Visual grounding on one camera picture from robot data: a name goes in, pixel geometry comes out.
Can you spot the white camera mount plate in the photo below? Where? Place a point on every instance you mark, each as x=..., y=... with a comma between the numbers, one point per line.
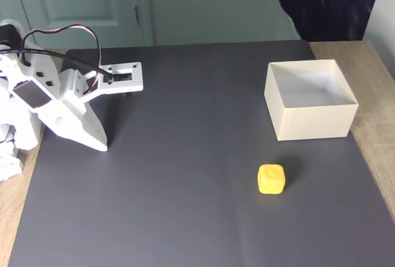
x=123, y=85

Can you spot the white open box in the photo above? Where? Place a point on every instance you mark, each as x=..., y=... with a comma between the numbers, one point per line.
x=311, y=122

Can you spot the yellow cube block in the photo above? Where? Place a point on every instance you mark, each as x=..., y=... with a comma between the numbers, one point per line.
x=271, y=180

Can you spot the dark grey table mat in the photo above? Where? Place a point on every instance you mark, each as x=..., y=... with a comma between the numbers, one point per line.
x=185, y=193

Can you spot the black hanging cloth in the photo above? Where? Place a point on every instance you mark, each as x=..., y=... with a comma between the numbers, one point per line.
x=327, y=5

